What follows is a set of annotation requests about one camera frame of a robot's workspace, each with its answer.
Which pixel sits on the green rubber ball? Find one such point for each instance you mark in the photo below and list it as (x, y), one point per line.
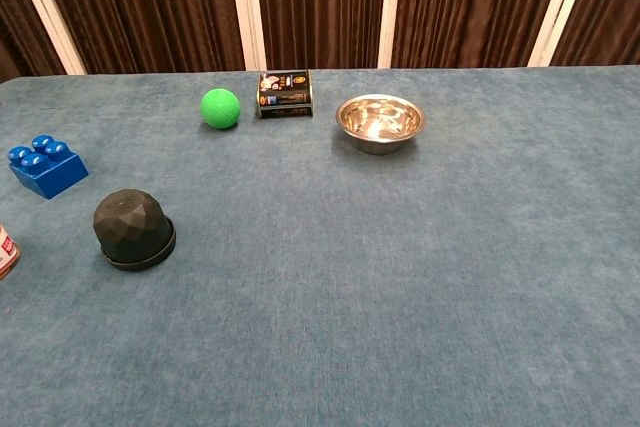
(220, 108)

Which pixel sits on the orange food cup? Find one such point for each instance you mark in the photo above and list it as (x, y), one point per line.
(7, 254)

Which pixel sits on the dark grey bowl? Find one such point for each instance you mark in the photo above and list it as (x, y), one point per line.
(130, 227)

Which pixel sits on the blue toy building block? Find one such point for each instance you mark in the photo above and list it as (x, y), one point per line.
(50, 174)

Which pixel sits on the blue felt table cover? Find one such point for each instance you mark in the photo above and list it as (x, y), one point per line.
(350, 272)

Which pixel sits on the brown pleated curtain panel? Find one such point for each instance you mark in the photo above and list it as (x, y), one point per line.
(150, 7)
(20, 32)
(610, 2)
(475, 7)
(320, 7)

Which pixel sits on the black printed food box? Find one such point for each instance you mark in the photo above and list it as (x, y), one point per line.
(285, 97)

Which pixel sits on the stainless steel bowl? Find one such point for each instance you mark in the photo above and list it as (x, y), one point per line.
(380, 122)

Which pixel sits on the white partition frame post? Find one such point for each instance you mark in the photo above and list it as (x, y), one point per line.
(391, 7)
(247, 7)
(45, 7)
(556, 7)

